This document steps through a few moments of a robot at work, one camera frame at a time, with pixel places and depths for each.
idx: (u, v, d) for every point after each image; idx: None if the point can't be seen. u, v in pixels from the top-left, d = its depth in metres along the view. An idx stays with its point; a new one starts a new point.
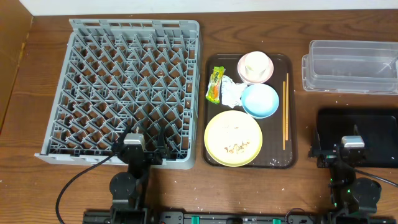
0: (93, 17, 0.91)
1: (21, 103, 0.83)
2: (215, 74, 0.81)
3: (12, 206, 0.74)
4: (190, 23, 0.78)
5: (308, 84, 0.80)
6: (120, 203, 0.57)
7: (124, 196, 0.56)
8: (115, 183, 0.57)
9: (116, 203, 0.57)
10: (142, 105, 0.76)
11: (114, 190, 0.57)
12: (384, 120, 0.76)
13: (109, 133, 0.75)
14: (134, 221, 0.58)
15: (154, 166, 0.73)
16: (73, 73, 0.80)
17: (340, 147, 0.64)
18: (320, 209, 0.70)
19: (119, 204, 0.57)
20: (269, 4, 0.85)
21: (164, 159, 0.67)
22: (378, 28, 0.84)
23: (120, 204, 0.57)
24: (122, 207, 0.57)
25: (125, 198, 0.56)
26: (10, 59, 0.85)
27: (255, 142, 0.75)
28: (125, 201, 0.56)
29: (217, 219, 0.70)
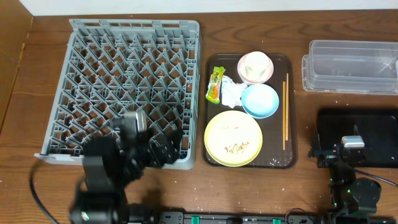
0: (94, 17, 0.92)
1: (21, 102, 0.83)
2: (215, 74, 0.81)
3: (12, 206, 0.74)
4: (190, 23, 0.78)
5: (308, 84, 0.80)
6: (91, 168, 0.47)
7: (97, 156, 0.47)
8: (91, 144, 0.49)
9: (87, 167, 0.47)
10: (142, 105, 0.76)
11: (88, 150, 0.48)
12: (384, 120, 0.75)
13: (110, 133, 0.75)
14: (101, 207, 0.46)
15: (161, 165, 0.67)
16: (73, 74, 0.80)
17: (340, 147, 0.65)
18: (320, 209, 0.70)
19: (89, 170, 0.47)
20: (269, 4, 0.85)
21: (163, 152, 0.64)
22: (378, 29, 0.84)
23: (91, 170, 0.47)
24: (93, 177, 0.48)
25: (97, 156, 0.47)
26: (10, 59, 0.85)
27: (255, 142, 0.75)
28: (97, 162, 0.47)
29: (217, 219, 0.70)
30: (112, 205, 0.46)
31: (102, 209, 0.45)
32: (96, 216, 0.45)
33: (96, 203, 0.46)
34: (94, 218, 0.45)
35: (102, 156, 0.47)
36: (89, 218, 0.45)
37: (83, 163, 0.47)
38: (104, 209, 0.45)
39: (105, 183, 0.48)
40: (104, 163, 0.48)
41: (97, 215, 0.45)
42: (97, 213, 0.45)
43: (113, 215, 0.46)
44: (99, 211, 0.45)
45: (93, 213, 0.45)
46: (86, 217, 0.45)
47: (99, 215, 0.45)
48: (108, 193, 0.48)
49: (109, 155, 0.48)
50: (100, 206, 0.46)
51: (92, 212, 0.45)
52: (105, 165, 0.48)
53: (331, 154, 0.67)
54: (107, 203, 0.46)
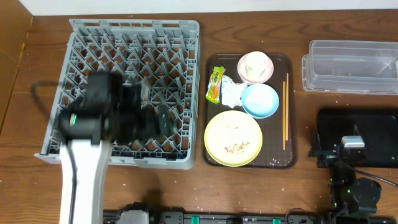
0: (93, 17, 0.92)
1: (22, 102, 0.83)
2: (215, 74, 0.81)
3: (12, 206, 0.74)
4: (190, 23, 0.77)
5: (308, 84, 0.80)
6: (95, 84, 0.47)
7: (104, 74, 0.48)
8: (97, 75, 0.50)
9: (92, 80, 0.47)
10: None
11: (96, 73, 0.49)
12: (384, 120, 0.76)
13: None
14: (91, 116, 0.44)
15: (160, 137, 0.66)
16: (73, 73, 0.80)
17: (340, 147, 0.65)
18: (320, 209, 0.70)
19: (92, 86, 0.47)
20: (269, 4, 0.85)
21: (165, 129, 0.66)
22: (378, 28, 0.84)
23: (94, 86, 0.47)
24: (94, 92, 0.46)
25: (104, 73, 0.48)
26: (10, 59, 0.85)
27: (255, 142, 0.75)
28: (102, 78, 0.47)
29: (217, 219, 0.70)
30: (105, 115, 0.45)
31: (92, 116, 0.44)
32: (83, 122, 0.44)
33: (87, 113, 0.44)
34: (81, 125, 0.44)
35: (109, 73, 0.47)
36: (75, 124, 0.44)
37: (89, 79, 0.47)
38: (93, 117, 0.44)
39: (105, 98, 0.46)
40: (109, 81, 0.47)
41: (85, 122, 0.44)
42: (87, 119, 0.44)
43: (104, 122, 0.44)
44: (87, 119, 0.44)
45: (81, 121, 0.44)
46: (74, 119, 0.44)
47: (87, 122, 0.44)
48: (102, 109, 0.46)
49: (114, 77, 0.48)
50: (90, 115, 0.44)
51: (81, 120, 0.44)
52: (109, 83, 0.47)
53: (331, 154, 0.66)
54: (99, 113, 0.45)
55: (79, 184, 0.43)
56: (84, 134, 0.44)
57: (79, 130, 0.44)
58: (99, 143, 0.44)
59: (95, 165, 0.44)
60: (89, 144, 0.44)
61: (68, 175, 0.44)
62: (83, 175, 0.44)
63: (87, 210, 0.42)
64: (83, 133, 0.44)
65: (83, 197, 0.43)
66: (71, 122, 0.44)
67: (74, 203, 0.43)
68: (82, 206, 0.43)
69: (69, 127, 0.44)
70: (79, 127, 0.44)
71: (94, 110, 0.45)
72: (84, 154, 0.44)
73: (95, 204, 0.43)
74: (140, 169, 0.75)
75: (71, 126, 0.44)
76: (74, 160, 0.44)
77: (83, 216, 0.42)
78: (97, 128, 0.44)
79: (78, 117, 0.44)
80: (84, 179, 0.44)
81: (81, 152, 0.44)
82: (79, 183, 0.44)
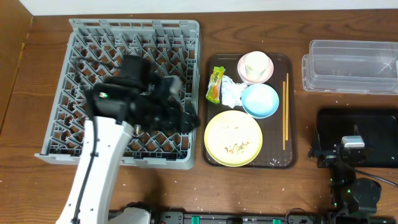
0: (93, 17, 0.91)
1: (21, 102, 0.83)
2: (215, 74, 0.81)
3: (12, 206, 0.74)
4: (190, 23, 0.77)
5: (308, 84, 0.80)
6: (129, 67, 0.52)
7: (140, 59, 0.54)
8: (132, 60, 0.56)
9: (128, 62, 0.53)
10: None
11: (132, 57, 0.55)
12: (384, 119, 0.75)
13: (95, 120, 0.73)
14: (120, 94, 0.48)
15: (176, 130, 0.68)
16: (73, 73, 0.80)
17: (340, 147, 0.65)
18: (320, 209, 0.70)
19: (127, 68, 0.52)
20: (269, 4, 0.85)
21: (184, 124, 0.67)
22: (378, 28, 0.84)
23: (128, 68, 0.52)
24: (126, 74, 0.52)
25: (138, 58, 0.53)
26: (10, 59, 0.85)
27: (255, 142, 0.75)
28: (136, 63, 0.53)
29: (217, 219, 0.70)
30: (133, 98, 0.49)
31: (120, 97, 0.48)
32: (111, 100, 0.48)
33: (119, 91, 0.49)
34: (108, 103, 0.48)
35: (142, 59, 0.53)
36: (106, 98, 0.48)
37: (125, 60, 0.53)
38: (121, 97, 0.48)
39: (135, 81, 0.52)
40: (142, 66, 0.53)
41: (113, 101, 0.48)
42: (116, 98, 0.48)
43: (129, 104, 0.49)
44: (116, 98, 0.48)
45: (109, 99, 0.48)
46: (104, 95, 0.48)
47: (115, 101, 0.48)
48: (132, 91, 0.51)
49: (147, 63, 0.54)
50: (120, 94, 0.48)
51: (110, 98, 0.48)
52: (141, 69, 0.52)
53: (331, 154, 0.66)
54: (127, 94, 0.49)
55: (98, 157, 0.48)
56: (111, 112, 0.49)
57: (106, 107, 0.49)
58: (124, 121, 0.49)
59: (115, 142, 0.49)
60: (114, 122, 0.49)
61: (89, 145, 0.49)
62: (102, 149, 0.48)
63: (100, 181, 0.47)
64: (110, 111, 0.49)
65: (99, 168, 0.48)
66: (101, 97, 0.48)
67: (90, 172, 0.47)
68: (96, 175, 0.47)
69: (100, 101, 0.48)
70: (107, 105, 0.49)
71: (124, 91, 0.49)
72: (106, 129, 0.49)
73: (108, 178, 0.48)
74: (140, 169, 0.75)
75: (99, 102, 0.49)
76: (97, 134, 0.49)
77: (95, 185, 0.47)
78: (123, 108, 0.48)
79: (109, 94, 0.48)
80: (102, 152, 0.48)
81: (104, 127, 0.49)
82: (98, 155, 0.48)
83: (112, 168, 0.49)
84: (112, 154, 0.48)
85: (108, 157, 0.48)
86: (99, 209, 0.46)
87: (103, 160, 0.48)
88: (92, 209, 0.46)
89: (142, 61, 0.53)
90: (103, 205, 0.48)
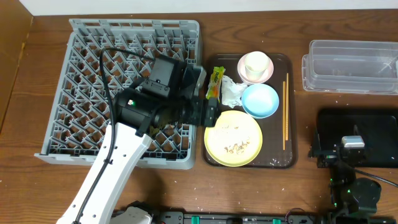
0: (93, 17, 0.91)
1: (22, 102, 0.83)
2: (215, 74, 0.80)
3: (12, 206, 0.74)
4: (190, 23, 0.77)
5: (308, 84, 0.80)
6: (160, 73, 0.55)
7: (171, 61, 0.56)
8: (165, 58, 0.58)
9: (160, 65, 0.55)
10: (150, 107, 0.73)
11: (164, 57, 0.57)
12: (383, 119, 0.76)
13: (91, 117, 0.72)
14: (147, 105, 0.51)
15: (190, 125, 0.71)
16: (73, 73, 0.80)
17: (340, 147, 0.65)
18: (320, 209, 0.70)
19: (160, 71, 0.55)
20: (269, 4, 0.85)
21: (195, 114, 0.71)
22: (378, 28, 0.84)
23: (158, 74, 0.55)
24: (157, 78, 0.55)
25: (169, 63, 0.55)
26: (10, 59, 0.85)
27: (255, 142, 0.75)
28: (168, 67, 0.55)
29: (217, 219, 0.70)
30: (158, 111, 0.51)
31: (147, 108, 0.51)
32: (136, 110, 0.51)
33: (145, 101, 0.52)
34: (134, 112, 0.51)
35: (173, 65, 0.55)
36: (134, 107, 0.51)
37: (158, 61, 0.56)
38: (147, 108, 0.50)
39: (163, 89, 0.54)
40: (173, 71, 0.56)
41: (138, 111, 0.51)
42: (143, 109, 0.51)
43: (155, 116, 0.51)
44: (142, 109, 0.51)
45: (135, 109, 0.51)
46: (132, 103, 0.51)
47: (140, 112, 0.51)
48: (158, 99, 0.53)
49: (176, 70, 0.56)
50: (147, 104, 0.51)
51: (136, 108, 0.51)
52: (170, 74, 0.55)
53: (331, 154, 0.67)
54: (153, 106, 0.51)
55: (111, 164, 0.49)
56: (135, 121, 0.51)
57: (131, 116, 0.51)
58: (145, 134, 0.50)
59: (130, 154, 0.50)
60: (135, 132, 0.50)
61: (106, 152, 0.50)
62: (117, 157, 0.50)
63: (108, 188, 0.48)
64: (134, 120, 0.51)
65: (110, 177, 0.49)
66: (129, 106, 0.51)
67: (100, 177, 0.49)
68: (106, 182, 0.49)
69: (127, 109, 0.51)
70: (132, 114, 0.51)
71: (151, 104, 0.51)
72: (124, 139, 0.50)
73: (115, 187, 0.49)
74: (140, 169, 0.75)
75: (126, 111, 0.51)
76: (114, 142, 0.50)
77: (102, 191, 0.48)
78: (147, 120, 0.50)
79: (137, 104, 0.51)
80: (116, 161, 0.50)
81: (123, 137, 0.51)
82: (112, 162, 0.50)
83: (122, 179, 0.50)
84: (125, 163, 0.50)
85: (120, 167, 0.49)
86: (101, 216, 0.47)
87: (115, 169, 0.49)
88: (94, 215, 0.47)
89: (171, 67, 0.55)
90: (106, 214, 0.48)
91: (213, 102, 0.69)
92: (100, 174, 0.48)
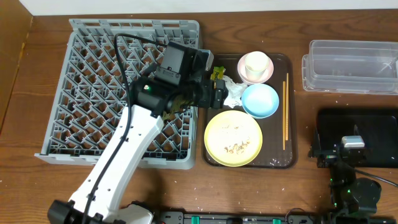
0: (93, 17, 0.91)
1: (22, 102, 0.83)
2: (215, 74, 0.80)
3: (13, 206, 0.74)
4: (190, 23, 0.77)
5: (308, 84, 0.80)
6: (171, 59, 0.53)
7: (181, 49, 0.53)
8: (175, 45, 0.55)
9: (170, 51, 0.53)
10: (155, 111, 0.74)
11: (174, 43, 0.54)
12: (384, 119, 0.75)
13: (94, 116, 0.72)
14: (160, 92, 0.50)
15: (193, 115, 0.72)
16: (73, 74, 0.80)
17: (340, 148, 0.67)
18: (320, 208, 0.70)
19: (170, 59, 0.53)
20: (268, 4, 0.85)
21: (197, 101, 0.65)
22: (378, 28, 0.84)
23: (169, 60, 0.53)
24: (168, 66, 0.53)
25: (180, 50, 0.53)
26: (10, 59, 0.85)
27: (255, 142, 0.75)
28: (179, 54, 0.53)
29: (217, 219, 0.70)
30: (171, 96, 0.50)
31: (159, 94, 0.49)
32: (150, 95, 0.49)
33: (159, 87, 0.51)
34: (148, 98, 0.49)
35: (185, 51, 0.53)
36: (145, 94, 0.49)
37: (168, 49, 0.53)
38: (161, 94, 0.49)
39: (175, 76, 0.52)
40: (183, 58, 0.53)
41: (152, 96, 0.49)
42: (155, 95, 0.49)
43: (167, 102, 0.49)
44: (157, 94, 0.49)
45: (149, 94, 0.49)
46: (147, 88, 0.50)
47: (153, 98, 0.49)
48: (171, 86, 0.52)
49: (188, 55, 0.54)
50: (161, 91, 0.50)
51: (150, 93, 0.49)
52: (182, 61, 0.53)
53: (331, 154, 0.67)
54: (168, 92, 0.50)
55: (127, 142, 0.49)
56: (149, 106, 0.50)
57: (145, 101, 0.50)
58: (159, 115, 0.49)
59: (147, 133, 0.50)
60: (150, 114, 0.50)
61: (122, 129, 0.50)
62: (133, 135, 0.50)
63: (123, 163, 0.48)
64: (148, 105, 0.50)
65: (126, 154, 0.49)
66: (143, 91, 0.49)
67: (116, 154, 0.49)
68: (122, 158, 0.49)
69: (140, 95, 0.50)
70: (146, 100, 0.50)
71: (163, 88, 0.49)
72: (140, 119, 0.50)
73: (130, 165, 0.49)
74: (140, 169, 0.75)
75: (140, 96, 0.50)
76: (131, 121, 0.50)
77: (118, 167, 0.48)
78: (161, 104, 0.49)
79: (150, 89, 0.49)
80: (133, 139, 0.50)
81: (139, 116, 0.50)
82: (128, 140, 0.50)
83: (136, 157, 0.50)
84: (140, 142, 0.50)
85: (136, 145, 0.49)
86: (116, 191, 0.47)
87: (131, 147, 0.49)
88: (109, 189, 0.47)
89: (183, 52, 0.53)
90: (120, 189, 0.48)
91: (220, 84, 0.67)
92: (116, 150, 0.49)
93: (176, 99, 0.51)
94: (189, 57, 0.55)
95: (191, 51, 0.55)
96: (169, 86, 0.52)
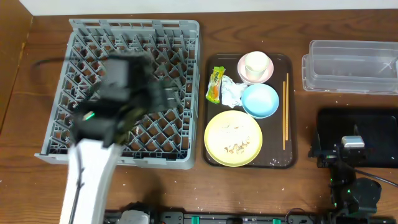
0: (93, 17, 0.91)
1: (22, 102, 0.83)
2: (215, 74, 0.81)
3: (12, 206, 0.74)
4: (190, 23, 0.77)
5: (308, 84, 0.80)
6: (116, 72, 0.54)
7: (122, 61, 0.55)
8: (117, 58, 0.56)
9: (112, 65, 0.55)
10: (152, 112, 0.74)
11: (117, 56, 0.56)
12: (384, 119, 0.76)
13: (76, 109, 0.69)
14: (108, 112, 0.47)
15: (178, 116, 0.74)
16: (73, 73, 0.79)
17: (341, 147, 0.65)
18: (320, 208, 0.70)
19: (114, 73, 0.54)
20: (269, 4, 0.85)
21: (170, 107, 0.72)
22: (378, 28, 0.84)
23: (114, 73, 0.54)
24: (112, 83, 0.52)
25: (123, 60, 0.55)
26: (10, 59, 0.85)
27: (255, 142, 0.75)
28: (123, 66, 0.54)
29: (217, 219, 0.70)
30: (120, 115, 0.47)
31: (107, 116, 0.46)
32: (99, 117, 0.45)
33: (106, 104, 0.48)
34: (97, 122, 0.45)
35: (126, 61, 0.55)
36: (90, 121, 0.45)
37: (109, 63, 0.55)
38: (109, 115, 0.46)
39: (122, 90, 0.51)
40: (128, 69, 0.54)
41: (102, 117, 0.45)
42: (104, 118, 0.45)
43: (117, 122, 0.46)
44: (106, 113, 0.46)
45: (97, 116, 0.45)
46: (91, 114, 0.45)
47: (104, 118, 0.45)
48: (119, 99, 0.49)
49: (134, 64, 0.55)
50: (110, 107, 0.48)
51: (98, 114, 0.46)
52: (129, 70, 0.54)
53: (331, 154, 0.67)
54: (115, 111, 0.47)
55: (84, 187, 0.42)
56: (99, 131, 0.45)
57: (93, 128, 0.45)
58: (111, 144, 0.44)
59: (102, 167, 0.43)
60: (101, 146, 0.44)
61: (74, 176, 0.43)
62: (90, 173, 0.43)
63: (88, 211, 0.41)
64: (94, 133, 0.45)
65: (87, 198, 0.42)
66: (86, 119, 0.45)
67: (77, 204, 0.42)
68: (85, 206, 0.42)
69: (83, 125, 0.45)
70: (94, 125, 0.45)
71: (112, 109, 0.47)
72: (91, 155, 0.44)
73: (98, 208, 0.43)
74: (140, 169, 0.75)
75: (84, 124, 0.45)
76: (81, 162, 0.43)
77: (84, 216, 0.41)
78: (111, 129, 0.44)
79: (94, 115, 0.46)
80: (89, 180, 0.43)
81: (88, 152, 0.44)
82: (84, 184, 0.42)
83: (101, 194, 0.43)
84: (99, 180, 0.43)
85: (96, 184, 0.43)
86: None
87: (91, 190, 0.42)
88: None
89: (128, 61, 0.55)
90: None
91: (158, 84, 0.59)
92: (76, 200, 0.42)
93: (126, 116, 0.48)
94: (136, 68, 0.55)
95: (135, 58, 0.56)
96: (117, 100, 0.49)
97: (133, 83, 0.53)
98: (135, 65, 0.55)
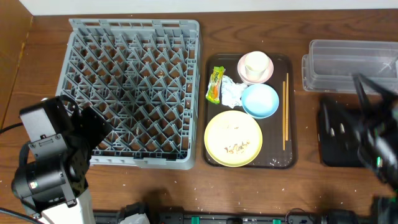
0: (93, 17, 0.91)
1: (21, 103, 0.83)
2: (215, 74, 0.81)
3: (13, 206, 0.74)
4: (190, 23, 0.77)
5: (308, 84, 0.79)
6: (37, 125, 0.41)
7: (37, 108, 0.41)
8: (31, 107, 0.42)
9: (28, 117, 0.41)
10: (152, 113, 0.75)
11: (29, 106, 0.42)
12: None
13: (67, 104, 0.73)
14: (48, 170, 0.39)
15: (175, 119, 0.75)
16: (73, 73, 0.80)
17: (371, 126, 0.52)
18: (320, 209, 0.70)
19: (35, 125, 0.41)
20: (268, 4, 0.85)
21: (157, 107, 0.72)
22: (377, 28, 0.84)
23: (35, 127, 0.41)
24: (40, 136, 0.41)
25: (38, 109, 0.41)
26: (10, 59, 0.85)
27: (255, 142, 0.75)
28: (41, 114, 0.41)
29: (217, 219, 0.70)
30: (67, 162, 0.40)
31: (52, 172, 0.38)
32: (46, 176, 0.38)
33: (45, 166, 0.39)
34: (46, 180, 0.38)
35: (43, 106, 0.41)
36: (38, 183, 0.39)
37: (25, 119, 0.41)
38: (52, 171, 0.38)
39: (55, 139, 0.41)
40: (47, 114, 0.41)
41: (49, 175, 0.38)
42: (49, 174, 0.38)
43: (68, 171, 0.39)
44: (50, 171, 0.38)
45: (42, 177, 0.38)
46: (36, 183, 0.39)
47: (51, 175, 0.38)
48: (58, 153, 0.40)
49: (52, 107, 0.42)
50: (50, 167, 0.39)
51: (42, 175, 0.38)
52: (51, 117, 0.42)
53: (341, 129, 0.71)
54: (58, 163, 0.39)
55: None
56: (53, 188, 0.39)
57: (45, 188, 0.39)
58: (74, 196, 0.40)
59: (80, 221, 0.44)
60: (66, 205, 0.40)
61: None
62: None
63: None
64: (51, 191, 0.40)
65: None
66: (34, 186, 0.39)
67: None
68: None
69: (34, 192, 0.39)
70: (45, 185, 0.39)
71: (54, 161, 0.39)
72: (61, 215, 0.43)
73: None
74: (140, 169, 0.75)
75: (33, 189, 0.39)
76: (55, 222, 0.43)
77: None
78: (63, 181, 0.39)
79: (38, 180, 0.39)
80: None
81: (57, 213, 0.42)
82: None
83: None
84: None
85: None
86: None
87: None
88: None
89: (46, 107, 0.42)
90: None
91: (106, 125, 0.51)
92: None
93: (73, 162, 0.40)
94: (56, 109, 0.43)
95: (54, 101, 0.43)
96: (55, 155, 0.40)
97: (60, 129, 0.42)
98: (53, 106, 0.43)
